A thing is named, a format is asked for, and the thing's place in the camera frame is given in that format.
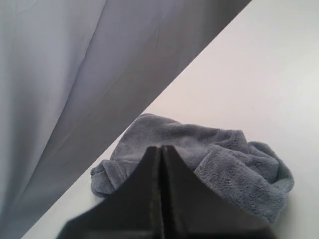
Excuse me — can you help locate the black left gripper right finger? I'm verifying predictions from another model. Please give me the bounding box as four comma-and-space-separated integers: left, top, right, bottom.
160, 146, 272, 239

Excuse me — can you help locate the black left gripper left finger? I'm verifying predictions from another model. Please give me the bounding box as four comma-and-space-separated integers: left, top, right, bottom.
58, 147, 163, 239

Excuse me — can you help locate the grey fleece cloth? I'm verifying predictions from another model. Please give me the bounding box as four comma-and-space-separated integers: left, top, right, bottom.
91, 114, 294, 223

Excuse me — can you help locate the grey fabric backdrop curtain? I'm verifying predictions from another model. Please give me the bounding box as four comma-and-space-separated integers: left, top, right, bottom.
0, 0, 248, 234

